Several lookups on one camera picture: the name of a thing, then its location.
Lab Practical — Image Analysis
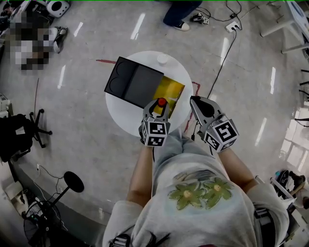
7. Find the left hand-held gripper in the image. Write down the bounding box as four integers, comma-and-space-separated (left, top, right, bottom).
138, 99, 171, 148

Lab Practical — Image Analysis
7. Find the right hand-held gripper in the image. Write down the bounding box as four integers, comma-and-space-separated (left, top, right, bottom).
189, 96, 240, 153

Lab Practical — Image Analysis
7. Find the black tray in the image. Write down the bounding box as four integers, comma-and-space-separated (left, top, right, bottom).
103, 56, 186, 119

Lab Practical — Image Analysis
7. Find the person's right forearm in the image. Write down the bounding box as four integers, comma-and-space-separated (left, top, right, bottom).
217, 146, 258, 194

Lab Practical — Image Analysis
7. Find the person's left forearm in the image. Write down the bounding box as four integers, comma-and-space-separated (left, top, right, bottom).
126, 145, 155, 207

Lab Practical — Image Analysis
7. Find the small white jar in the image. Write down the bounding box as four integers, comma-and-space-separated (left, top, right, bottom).
156, 54, 169, 67

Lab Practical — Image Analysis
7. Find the white power strip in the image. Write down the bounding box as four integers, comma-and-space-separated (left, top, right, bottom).
225, 20, 242, 33

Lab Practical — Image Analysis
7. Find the hand-held gripper on floor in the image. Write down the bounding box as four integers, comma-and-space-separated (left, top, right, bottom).
191, 13, 211, 26

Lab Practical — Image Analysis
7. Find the grey flower-print shirt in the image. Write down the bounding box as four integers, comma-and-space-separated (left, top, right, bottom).
102, 127, 291, 247

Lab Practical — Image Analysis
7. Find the black round-base stand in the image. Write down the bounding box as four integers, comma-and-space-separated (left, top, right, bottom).
49, 171, 85, 206

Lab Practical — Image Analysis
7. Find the white metal-leg table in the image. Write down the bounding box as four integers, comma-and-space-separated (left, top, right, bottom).
260, 0, 309, 54

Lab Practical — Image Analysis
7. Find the black office chair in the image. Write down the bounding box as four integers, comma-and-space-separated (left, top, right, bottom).
0, 109, 53, 163

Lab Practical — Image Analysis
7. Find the black floor fan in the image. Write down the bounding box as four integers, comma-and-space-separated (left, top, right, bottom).
23, 201, 63, 247

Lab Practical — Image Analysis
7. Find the black floor cable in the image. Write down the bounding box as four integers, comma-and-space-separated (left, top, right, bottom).
207, 28, 239, 97

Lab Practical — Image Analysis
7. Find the black frame chair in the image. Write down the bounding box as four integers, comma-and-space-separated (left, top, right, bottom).
298, 69, 309, 102

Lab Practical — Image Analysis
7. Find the black body strap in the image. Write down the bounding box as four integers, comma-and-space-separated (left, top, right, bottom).
253, 206, 278, 242

